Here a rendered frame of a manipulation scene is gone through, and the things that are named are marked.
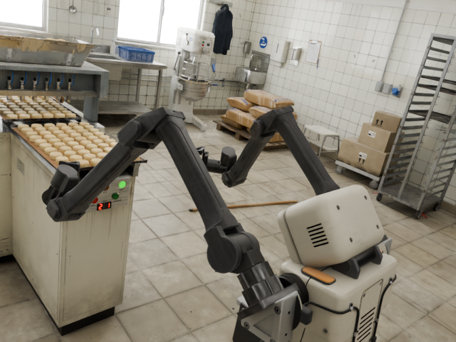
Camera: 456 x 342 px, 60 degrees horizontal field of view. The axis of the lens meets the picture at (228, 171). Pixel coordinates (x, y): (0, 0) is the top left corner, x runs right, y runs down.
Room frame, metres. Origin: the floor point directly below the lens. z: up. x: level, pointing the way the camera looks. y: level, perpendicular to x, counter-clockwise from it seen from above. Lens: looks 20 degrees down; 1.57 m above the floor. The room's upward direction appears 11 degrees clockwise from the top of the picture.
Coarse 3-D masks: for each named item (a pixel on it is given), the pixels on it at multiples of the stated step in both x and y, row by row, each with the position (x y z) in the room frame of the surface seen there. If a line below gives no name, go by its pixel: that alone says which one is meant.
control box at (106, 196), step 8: (120, 176) 1.63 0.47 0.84; (128, 176) 1.64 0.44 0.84; (112, 184) 1.57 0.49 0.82; (128, 184) 1.63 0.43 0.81; (104, 192) 1.55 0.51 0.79; (112, 192) 1.57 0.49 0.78; (120, 192) 1.60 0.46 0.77; (128, 192) 1.64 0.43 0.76; (104, 200) 1.55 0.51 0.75; (112, 200) 1.58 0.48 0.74; (120, 200) 1.61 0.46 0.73; (88, 208) 1.50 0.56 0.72; (96, 208) 1.52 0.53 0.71; (104, 208) 1.55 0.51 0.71
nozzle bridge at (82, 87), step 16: (0, 64) 1.90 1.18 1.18; (16, 64) 1.97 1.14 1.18; (32, 64) 2.05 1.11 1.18; (0, 80) 1.96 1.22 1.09; (16, 80) 2.02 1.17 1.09; (32, 80) 2.08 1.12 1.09; (48, 80) 2.14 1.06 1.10; (64, 80) 2.20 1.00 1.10; (80, 80) 2.27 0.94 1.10; (96, 80) 2.30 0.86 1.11; (96, 96) 2.29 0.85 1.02; (96, 112) 2.37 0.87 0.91
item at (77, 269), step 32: (32, 160) 1.70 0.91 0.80; (32, 192) 1.69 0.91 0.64; (32, 224) 1.69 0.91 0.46; (64, 224) 1.46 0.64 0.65; (96, 224) 1.56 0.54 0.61; (128, 224) 1.68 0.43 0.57; (32, 256) 1.69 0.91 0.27; (64, 256) 1.46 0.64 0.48; (96, 256) 1.57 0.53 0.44; (64, 288) 1.46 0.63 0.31; (96, 288) 1.58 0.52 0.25; (64, 320) 1.47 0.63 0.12; (96, 320) 1.62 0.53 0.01
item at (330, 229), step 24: (336, 192) 0.82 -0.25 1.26; (360, 192) 0.87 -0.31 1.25; (288, 216) 0.81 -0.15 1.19; (312, 216) 0.77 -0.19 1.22; (336, 216) 0.76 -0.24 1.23; (360, 216) 0.81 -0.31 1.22; (288, 240) 0.80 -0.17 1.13; (312, 240) 0.76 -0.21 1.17; (336, 240) 0.73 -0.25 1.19; (360, 240) 0.77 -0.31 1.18; (312, 264) 0.75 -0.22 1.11
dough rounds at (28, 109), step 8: (0, 96) 2.25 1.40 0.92; (16, 96) 2.32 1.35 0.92; (40, 96) 2.46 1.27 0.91; (0, 104) 2.09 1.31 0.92; (8, 104) 2.12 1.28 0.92; (16, 104) 2.21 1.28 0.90; (24, 104) 2.18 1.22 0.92; (32, 104) 2.21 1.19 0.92; (40, 104) 2.30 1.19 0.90; (48, 104) 2.28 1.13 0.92; (56, 104) 2.31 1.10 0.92; (0, 112) 2.00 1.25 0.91; (8, 112) 1.98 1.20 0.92; (16, 112) 2.02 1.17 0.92; (24, 112) 2.04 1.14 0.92; (32, 112) 2.06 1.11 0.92; (40, 112) 2.10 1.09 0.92; (48, 112) 2.12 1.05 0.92; (56, 112) 2.15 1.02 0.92; (64, 112) 2.19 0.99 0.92
